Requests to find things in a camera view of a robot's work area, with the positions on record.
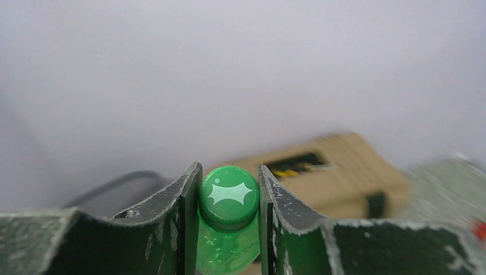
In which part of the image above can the screwdriver on toolbox lid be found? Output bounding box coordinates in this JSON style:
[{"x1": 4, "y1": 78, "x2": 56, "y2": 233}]
[{"x1": 270, "y1": 164, "x2": 339, "y2": 178}]

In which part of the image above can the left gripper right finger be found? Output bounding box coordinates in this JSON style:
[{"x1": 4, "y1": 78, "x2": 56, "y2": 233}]
[{"x1": 257, "y1": 165, "x2": 485, "y2": 274}]

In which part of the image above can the green plastic bottle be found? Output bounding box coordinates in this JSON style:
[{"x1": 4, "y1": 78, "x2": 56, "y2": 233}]
[{"x1": 196, "y1": 166, "x2": 260, "y2": 274}]

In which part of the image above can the tan plastic toolbox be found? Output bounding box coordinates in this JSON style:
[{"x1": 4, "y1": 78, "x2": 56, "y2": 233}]
[{"x1": 206, "y1": 131, "x2": 413, "y2": 275}]

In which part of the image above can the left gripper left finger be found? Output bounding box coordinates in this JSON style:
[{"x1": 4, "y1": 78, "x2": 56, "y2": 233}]
[{"x1": 1, "y1": 162, "x2": 202, "y2": 274}]

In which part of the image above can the grey mesh waste bin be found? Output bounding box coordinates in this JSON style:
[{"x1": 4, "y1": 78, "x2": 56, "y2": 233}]
[{"x1": 63, "y1": 170, "x2": 170, "y2": 217}]

